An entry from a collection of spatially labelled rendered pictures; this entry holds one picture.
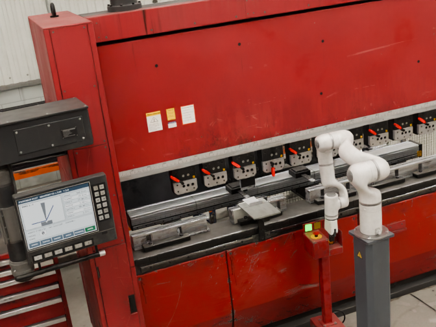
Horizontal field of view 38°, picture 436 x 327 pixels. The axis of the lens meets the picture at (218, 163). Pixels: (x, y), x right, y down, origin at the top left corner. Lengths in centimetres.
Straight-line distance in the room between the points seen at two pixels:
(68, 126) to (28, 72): 466
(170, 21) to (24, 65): 423
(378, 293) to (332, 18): 168
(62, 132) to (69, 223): 45
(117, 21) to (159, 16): 24
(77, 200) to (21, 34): 466
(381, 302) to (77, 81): 207
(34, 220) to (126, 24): 118
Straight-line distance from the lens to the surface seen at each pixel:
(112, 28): 354
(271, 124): 398
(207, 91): 376
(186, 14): 364
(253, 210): 396
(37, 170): 526
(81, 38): 332
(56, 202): 312
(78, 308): 521
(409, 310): 478
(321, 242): 402
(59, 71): 332
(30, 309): 414
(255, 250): 409
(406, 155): 497
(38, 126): 302
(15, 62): 765
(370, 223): 352
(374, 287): 368
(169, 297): 401
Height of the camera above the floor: 263
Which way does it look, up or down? 20 degrees down
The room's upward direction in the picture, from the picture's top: 7 degrees counter-clockwise
